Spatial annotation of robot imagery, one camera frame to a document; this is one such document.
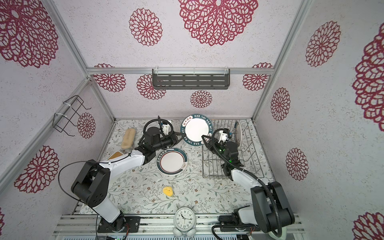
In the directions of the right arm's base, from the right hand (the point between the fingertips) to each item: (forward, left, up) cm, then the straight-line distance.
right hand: (201, 135), depth 79 cm
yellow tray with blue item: (-1, +53, -18) cm, 57 cm away
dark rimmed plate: (+12, -24, -12) cm, 29 cm away
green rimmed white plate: (-8, +18, -24) cm, 31 cm away
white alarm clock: (-37, +8, -20) cm, 43 cm away
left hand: (+1, +8, -1) cm, 8 cm away
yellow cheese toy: (-22, +18, -23) cm, 36 cm away
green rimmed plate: (-3, +18, -23) cm, 30 cm away
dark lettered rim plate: (+5, +3, +1) cm, 6 cm away
